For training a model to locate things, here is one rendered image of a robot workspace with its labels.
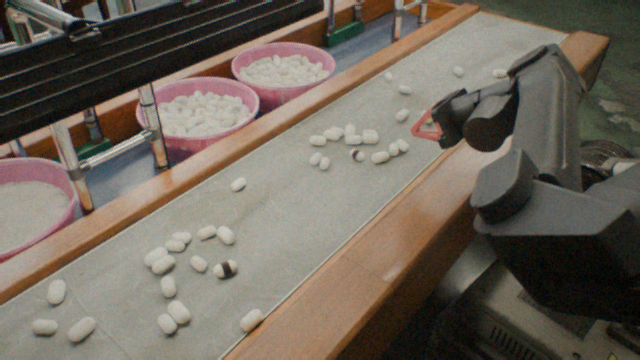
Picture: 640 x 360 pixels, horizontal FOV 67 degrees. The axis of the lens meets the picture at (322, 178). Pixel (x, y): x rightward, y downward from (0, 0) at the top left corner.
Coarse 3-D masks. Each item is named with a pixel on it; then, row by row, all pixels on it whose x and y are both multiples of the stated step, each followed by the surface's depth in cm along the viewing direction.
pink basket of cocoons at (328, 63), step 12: (252, 48) 132; (264, 48) 135; (288, 48) 136; (300, 48) 135; (312, 48) 134; (240, 60) 129; (252, 60) 133; (300, 60) 137; (312, 60) 135; (324, 60) 132; (252, 84) 117; (312, 84) 117; (264, 96) 119; (276, 96) 118; (288, 96) 118; (264, 108) 123; (276, 108) 122
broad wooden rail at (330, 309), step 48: (576, 48) 138; (432, 192) 86; (384, 240) 77; (432, 240) 77; (336, 288) 69; (384, 288) 69; (432, 288) 90; (288, 336) 63; (336, 336) 63; (384, 336) 77
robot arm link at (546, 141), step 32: (544, 64) 60; (544, 96) 53; (576, 96) 57; (544, 128) 46; (576, 128) 49; (512, 160) 37; (544, 160) 40; (576, 160) 43; (480, 192) 36; (512, 192) 33
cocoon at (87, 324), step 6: (84, 318) 65; (90, 318) 65; (78, 324) 64; (84, 324) 64; (90, 324) 65; (72, 330) 63; (78, 330) 63; (84, 330) 64; (90, 330) 65; (72, 336) 63; (78, 336) 63; (84, 336) 64
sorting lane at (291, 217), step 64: (448, 64) 134; (320, 128) 107; (384, 128) 107; (192, 192) 89; (256, 192) 89; (320, 192) 90; (384, 192) 90; (128, 256) 76; (192, 256) 77; (256, 256) 77; (320, 256) 77; (0, 320) 67; (64, 320) 67; (128, 320) 67; (192, 320) 67
